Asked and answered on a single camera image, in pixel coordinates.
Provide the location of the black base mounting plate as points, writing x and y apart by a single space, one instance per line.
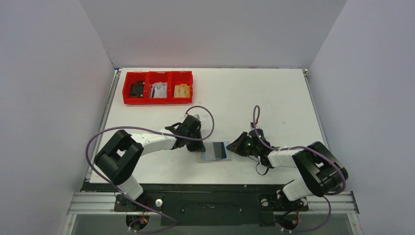
222 217

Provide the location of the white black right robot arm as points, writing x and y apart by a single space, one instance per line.
320 172

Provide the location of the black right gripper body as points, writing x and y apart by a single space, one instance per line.
242 146

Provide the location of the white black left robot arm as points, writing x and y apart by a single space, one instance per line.
119 156

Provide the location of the black cards in bin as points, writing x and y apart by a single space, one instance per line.
137 89

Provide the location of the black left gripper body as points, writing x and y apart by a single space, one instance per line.
193 136

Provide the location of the yellow cards in bin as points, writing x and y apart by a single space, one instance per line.
181 91

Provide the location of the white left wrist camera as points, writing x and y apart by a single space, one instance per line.
193 115

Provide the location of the white cards in bin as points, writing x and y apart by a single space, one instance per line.
158 90

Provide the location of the red three-compartment bin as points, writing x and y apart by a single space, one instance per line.
150 77

